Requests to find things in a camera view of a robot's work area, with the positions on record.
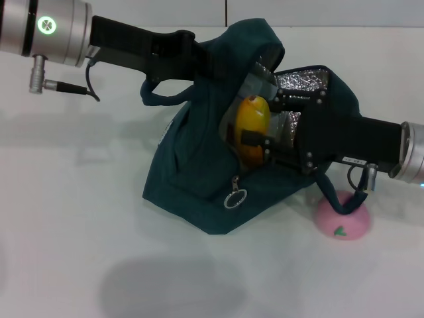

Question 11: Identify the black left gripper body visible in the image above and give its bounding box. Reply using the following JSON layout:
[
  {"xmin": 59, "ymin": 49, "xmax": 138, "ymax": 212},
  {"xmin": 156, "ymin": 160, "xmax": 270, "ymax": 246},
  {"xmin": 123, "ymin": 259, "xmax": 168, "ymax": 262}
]
[{"xmin": 88, "ymin": 15, "xmax": 200, "ymax": 83}]

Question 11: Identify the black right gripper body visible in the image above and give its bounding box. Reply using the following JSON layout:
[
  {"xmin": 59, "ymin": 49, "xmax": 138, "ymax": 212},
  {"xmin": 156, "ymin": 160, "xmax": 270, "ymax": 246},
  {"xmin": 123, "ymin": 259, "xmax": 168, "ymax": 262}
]
[{"xmin": 295, "ymin": 93, "xmax": 403, "ymax": 176}]

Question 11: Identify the clear plastic food container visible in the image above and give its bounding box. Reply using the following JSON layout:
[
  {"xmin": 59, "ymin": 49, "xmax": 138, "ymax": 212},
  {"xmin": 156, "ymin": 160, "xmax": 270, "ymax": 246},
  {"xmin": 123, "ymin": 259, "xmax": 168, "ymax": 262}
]
[{"xmin": 220, "ymin": 72, "xmax": 286, "ymax": 146}]

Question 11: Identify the yellow toy banana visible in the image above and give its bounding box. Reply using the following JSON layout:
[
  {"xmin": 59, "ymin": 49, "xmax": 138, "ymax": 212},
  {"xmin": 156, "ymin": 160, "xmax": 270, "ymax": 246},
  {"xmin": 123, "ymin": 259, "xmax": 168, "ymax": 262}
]
[{"xmin": 233, "ymin": 94, "xmax": 271, "ymax": 170}]

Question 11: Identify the pink toy peach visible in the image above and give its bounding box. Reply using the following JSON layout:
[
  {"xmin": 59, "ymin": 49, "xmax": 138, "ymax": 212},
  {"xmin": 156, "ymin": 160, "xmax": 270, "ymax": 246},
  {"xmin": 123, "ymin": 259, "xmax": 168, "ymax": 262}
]
[{"xmin": 314, "ymin": 191, "xmax": 371, "ymax": 240}]

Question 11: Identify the dark teal fabric lunch bag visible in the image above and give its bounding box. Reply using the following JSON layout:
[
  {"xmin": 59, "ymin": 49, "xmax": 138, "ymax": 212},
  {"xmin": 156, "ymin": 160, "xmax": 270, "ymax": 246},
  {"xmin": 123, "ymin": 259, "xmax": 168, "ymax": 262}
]
[{"xmin": 140, "ymin": 18, "xmax": 369, "ymax": 236}]

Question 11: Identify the right arm cable with plug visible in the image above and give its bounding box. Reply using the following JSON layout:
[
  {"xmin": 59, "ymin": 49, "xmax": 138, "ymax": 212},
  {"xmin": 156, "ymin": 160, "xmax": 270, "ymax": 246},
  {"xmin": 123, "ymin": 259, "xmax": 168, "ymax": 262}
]
[{"xmin": 346, "ymin": 162, "xmax": 379, "ymax": 193}]

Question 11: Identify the arm cable with plug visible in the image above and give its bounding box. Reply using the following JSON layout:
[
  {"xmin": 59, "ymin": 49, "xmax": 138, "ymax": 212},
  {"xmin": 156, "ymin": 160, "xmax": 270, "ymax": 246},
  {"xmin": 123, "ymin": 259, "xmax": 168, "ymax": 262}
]
[
  {"xmin": 346, "ymin": 162, "xmax": 379, "ymax": 193},
  {"xmin": 28, "ymin": 54, "xmax": 101, "ymax": 102}
]

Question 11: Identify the left arm cable with plug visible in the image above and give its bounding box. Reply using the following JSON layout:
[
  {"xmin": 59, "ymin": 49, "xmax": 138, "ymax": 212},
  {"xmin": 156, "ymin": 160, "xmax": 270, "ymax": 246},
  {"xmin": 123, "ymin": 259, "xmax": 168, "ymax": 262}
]
[{"xmin": 28, "ymin": 54, "xmax": 101, "ymax": 102}]

